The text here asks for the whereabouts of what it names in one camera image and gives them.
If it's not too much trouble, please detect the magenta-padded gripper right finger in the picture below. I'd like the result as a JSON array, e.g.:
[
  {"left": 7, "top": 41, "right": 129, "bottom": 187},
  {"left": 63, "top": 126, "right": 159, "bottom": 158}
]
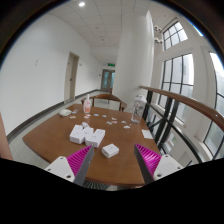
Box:
[{"left": 133, "top": 143, "right": 185, "bottom": 185}]

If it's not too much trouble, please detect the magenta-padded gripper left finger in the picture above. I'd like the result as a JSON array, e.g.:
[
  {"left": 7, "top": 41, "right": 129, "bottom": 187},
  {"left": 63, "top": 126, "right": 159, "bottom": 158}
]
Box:
[{"left": 44, "top": 145, "right": 96, "bottom": 187}]

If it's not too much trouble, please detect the small white charger block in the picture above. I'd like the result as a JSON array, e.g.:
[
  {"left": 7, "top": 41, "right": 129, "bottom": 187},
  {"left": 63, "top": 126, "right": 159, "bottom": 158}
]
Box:
[{"left": 101, "top": 143, "right": 121, "bottom": 159}]

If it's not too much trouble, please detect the white paper sheet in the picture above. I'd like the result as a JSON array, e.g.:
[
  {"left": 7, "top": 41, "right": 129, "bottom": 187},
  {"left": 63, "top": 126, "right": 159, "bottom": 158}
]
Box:
[{"left": 141, "top": 128, "right": 155, "bottom": 140}]

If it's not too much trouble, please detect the white spray bottle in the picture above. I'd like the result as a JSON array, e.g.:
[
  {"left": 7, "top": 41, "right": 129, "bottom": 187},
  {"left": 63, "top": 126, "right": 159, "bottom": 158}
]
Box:
[{"left": 82, "top": 93, "right": 93, "bottom": 115}]

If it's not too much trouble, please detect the wood-topped black metal railing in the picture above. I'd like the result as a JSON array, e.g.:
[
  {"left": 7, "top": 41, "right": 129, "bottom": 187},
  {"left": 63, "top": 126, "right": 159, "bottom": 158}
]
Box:
[{"left": 138, "top": 85, "right": 224, "bottom": 162}]

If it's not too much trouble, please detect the brown wooden armchair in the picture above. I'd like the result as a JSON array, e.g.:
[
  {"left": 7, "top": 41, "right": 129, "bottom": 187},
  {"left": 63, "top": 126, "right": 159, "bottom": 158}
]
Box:
[{"left": 80, "top": 92, "right": 129, "bottom": 113}]

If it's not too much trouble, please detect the tall black-framed window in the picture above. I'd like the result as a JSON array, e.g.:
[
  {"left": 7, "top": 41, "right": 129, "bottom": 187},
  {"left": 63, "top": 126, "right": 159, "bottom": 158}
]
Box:
[{"left": 156, "top": 52, "right": 196, "bottom": 124}]

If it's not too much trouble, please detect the beige single door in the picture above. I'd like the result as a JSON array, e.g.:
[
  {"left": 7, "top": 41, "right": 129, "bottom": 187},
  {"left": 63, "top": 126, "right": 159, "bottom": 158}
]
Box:
[{"left": 63, "top": 50, "right": 81, "bottom": 104}]

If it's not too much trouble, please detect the grey double door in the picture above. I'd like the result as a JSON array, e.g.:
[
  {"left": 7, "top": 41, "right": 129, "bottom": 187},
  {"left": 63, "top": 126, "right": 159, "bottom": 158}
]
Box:
[{"left": 100, "top": 68, "right": 116, "bottom": 93}]

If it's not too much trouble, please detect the small high black-framed window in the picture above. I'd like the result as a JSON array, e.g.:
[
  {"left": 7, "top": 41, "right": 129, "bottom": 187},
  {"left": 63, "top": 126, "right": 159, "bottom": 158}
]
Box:
[{"left": 162, "top": 20, "right": 189, "bottom": 52}]

